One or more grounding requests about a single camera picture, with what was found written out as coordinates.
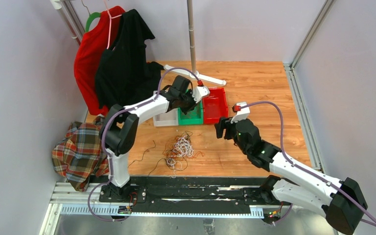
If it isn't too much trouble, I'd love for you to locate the orange cable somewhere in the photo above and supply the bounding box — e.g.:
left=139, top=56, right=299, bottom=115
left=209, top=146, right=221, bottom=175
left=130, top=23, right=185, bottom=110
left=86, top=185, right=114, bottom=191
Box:
left=181, top=110, right=202, bottom=120

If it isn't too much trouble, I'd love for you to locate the cable bundle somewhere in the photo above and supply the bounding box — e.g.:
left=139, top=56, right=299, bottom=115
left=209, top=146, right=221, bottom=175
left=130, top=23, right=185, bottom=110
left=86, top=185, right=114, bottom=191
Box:
left=162, top=130, right=206, bottom=179

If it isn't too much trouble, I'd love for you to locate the thin black cable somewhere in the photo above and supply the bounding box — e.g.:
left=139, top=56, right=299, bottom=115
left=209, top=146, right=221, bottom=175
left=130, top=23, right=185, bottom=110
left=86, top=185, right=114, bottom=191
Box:
left=128, top=140, right=163, bottom=177

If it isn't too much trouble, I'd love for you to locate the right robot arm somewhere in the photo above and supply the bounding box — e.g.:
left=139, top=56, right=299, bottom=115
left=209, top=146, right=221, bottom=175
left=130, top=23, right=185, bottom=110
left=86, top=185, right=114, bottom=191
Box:
left=215, top=117, right=368, bottom=235

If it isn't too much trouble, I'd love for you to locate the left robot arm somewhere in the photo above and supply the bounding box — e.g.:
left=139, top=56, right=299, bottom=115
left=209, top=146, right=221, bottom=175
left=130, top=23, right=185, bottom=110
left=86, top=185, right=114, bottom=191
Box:
left=99, top=75, right=202, bottom=202

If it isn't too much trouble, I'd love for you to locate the green plastic bin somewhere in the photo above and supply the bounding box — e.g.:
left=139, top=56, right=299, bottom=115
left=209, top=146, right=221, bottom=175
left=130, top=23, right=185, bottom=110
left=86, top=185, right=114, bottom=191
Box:
left=177, top=102, right=204, bottom=126

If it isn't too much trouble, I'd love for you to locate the red plastic bin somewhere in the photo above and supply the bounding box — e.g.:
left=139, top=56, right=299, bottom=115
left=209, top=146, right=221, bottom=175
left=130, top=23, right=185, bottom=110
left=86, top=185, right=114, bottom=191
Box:
left=202, top=87, right=228, bottom=125

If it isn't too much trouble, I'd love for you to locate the white plastic bin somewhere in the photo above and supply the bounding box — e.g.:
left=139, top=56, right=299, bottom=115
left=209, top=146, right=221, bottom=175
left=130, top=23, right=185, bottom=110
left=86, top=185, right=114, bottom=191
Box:
left=152, top=91, right=179, bottom=127

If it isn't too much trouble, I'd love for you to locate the white stand with metal pole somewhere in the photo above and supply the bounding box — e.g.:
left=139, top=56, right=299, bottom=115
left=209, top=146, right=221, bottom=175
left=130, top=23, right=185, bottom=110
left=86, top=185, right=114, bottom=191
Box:
left=164, top=0, right=227, bottom=87

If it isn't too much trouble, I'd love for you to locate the black t-shirt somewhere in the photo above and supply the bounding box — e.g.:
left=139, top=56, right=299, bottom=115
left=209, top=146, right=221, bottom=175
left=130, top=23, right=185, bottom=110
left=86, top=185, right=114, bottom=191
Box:
left=95, top=9, right=164, bottom=109

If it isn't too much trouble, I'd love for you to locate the red t-shirt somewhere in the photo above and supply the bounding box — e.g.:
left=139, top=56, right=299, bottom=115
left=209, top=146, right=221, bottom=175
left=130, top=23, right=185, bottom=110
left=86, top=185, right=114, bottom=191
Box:
left=73, top=6, right=125, bottom=116

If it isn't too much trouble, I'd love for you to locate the pink clothes hanger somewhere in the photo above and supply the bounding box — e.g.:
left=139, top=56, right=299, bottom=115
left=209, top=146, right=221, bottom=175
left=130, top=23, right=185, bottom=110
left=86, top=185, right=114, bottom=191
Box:
left=103, top=0, right=122, bottom=49

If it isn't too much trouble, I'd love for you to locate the plaid flannel shirt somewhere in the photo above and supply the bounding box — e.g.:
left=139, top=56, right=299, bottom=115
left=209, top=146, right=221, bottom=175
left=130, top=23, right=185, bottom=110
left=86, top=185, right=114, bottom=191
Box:
left=51, top=116, right=109, bottom=192

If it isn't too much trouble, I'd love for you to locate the green clothes hanger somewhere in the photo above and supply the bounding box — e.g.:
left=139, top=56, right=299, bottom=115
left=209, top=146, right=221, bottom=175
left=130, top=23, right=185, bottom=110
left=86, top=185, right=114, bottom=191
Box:
left=85, top=12, right=101, bottom=33

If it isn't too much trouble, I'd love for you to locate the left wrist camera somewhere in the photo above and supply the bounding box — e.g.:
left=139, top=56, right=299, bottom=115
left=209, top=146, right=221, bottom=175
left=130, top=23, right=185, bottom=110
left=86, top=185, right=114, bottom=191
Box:
left=192, top=80, right=211, bottom=103

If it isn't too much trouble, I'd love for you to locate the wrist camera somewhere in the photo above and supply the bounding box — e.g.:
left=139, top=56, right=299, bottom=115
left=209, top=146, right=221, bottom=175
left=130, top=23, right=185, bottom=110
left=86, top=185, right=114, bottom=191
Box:
left=192, top=80, right=211, bottom=103
left=231, top=102, right=250, bottom=123

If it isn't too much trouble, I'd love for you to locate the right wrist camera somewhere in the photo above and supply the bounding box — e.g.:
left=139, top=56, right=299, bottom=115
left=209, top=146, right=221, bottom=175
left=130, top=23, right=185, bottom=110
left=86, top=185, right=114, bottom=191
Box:
left=231, top=102, right=250, bottom=123

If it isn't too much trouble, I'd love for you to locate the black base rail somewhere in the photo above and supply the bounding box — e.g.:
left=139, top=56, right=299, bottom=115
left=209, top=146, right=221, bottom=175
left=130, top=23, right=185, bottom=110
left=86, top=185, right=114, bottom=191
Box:
left=98, top=175, right=292, bottom=215

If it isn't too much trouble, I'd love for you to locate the clothes rack metal frame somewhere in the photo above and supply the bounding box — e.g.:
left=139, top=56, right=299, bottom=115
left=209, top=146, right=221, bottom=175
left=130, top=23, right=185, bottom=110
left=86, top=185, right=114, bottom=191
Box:
left=50, top=0, right=85, bottom=45

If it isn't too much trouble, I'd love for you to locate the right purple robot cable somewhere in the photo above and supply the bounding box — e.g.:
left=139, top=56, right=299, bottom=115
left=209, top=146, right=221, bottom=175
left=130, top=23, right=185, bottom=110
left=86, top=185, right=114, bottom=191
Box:
left=236, top=100, right=376, bottom=235

